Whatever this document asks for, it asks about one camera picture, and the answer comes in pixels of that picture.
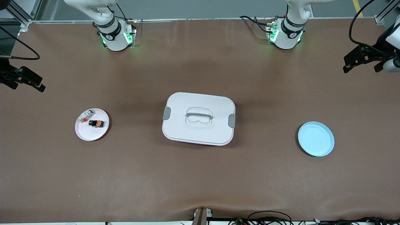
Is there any black looped cable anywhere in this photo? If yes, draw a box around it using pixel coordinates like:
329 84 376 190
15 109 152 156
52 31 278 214
247 210 293 225

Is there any brown camera mount post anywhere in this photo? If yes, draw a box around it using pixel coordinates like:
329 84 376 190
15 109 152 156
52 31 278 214
191 207 213 225

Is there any black right base cable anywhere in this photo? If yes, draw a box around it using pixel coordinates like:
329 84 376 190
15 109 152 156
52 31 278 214
114 3 138 23

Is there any black base cable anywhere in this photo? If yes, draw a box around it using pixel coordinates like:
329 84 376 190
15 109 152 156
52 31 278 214
239 15 276 33
114 3 138 23

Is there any tangled cable bundle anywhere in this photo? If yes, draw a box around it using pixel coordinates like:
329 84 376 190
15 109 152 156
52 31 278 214
228 217 400 225

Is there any light blue round plate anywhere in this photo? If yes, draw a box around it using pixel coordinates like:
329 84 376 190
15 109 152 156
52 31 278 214
297 121 335 157

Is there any aluminium table edge rail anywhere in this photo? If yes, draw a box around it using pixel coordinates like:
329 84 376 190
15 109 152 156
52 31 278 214
30 17 385 24

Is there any black left base cable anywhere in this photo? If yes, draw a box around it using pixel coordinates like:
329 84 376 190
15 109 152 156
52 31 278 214
239 15 276 33

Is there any aluminium frame strut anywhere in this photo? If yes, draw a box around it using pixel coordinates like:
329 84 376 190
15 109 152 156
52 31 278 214
373 0 400 25
0 0 43 32

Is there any pink round plate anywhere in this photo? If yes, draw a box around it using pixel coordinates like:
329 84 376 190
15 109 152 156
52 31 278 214
75 108 110 142

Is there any white lidded storage box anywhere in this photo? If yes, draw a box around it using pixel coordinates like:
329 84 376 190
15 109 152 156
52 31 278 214
162 92 236 146

